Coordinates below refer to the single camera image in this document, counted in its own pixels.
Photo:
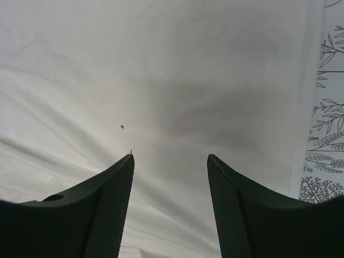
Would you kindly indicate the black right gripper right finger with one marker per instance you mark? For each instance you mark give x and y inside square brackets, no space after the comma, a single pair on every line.
[254,221]

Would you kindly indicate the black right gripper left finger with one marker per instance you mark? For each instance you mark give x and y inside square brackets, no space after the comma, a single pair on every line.
[86,220]

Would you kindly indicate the white t shirt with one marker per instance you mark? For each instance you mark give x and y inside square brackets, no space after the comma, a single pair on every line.
[83,83]

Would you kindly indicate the floral table cloth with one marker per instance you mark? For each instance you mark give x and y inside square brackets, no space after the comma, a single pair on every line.
[322,177]

